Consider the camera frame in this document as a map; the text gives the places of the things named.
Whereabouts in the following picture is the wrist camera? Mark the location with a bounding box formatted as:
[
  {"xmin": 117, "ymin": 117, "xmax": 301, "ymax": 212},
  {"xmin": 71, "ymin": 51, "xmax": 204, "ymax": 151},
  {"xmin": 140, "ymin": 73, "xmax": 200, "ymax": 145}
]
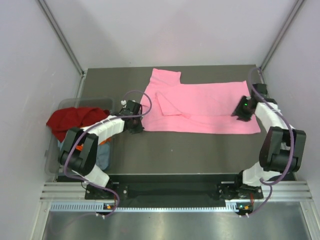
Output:
[
  {"xmin": 119, "ymin": 100, "xmax": 142, "ymax": 116},
  {"xmin": 250, "ymin": 83, "xmax": 268, "ymax": 98}
]

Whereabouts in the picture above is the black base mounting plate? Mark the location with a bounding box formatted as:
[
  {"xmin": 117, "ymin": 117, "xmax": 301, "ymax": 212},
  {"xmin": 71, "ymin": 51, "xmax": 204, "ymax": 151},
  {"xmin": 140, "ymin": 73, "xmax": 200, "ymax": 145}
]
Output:
[{"xmin": 84, "ymin": 181, "xmax": 265, "ymax": 201}]

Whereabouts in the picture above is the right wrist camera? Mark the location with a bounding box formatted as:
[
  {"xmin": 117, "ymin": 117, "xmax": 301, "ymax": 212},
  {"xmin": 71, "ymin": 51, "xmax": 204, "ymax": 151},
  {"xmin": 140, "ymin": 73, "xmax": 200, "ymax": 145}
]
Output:
[{"xmin": 250, "ymin": 83, "xmax": 268, "ymax": 98}]

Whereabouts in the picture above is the red t shirt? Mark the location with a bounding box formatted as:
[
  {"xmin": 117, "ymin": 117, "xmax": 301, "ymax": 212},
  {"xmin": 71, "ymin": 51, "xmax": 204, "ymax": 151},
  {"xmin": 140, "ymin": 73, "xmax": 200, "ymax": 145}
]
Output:
[{"xmin": 46, "ymin": 107, "xmax": 110, "ymax": 142}]

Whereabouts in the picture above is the slotted cable duct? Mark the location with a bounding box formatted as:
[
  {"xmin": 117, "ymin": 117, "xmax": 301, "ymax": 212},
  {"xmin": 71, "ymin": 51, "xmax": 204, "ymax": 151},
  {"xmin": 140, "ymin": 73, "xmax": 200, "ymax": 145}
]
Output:
[{"xmin": 49, "ymin": 201, "xmax": 253, "ymax": 213}]

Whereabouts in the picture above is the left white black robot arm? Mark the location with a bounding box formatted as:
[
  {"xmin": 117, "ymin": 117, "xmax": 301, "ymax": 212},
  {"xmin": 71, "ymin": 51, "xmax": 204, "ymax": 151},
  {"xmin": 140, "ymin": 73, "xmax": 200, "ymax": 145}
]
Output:
[{"xmin": 58, "ymin": 115, "xmax": 144, "ymax": 200}]

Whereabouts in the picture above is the orange t shirt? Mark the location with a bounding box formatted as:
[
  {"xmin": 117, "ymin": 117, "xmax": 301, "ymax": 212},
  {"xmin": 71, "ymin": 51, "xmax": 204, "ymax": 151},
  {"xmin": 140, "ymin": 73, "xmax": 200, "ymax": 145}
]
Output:
[{"xmin": 75, "ymin": 137, "xmax": 112, "ymax": 151}]

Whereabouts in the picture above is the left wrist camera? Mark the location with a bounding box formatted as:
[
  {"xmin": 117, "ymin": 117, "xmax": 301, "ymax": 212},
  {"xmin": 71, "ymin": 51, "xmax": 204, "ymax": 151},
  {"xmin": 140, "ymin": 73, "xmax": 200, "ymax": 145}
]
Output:
[{"xmin": 119, "ymin": 100, "xmax": 142, "ymax": 116}]

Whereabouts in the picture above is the grey blue t shirt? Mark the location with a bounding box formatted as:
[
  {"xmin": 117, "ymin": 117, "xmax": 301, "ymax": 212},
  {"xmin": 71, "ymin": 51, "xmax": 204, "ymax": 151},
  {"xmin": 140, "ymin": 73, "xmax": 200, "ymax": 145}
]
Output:
[{"xmin": 58, "ymin": 138, "xmax": 112, "ymax": 171}]

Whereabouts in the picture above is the pink t shirt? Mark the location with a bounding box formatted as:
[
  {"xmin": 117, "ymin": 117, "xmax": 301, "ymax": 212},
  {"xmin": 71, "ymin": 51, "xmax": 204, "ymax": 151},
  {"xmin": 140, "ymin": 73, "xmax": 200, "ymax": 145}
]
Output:
[{"xmin": 140, "ymin": 68, "xmax": 261, "ymax": 135}]

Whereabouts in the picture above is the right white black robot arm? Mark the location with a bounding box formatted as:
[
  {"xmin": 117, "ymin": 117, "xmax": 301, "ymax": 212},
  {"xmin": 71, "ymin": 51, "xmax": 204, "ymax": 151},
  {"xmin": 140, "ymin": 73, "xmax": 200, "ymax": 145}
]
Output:
[{"xmin": 232, "ymin": 96, "xmax": 307, "ymax": 198}]

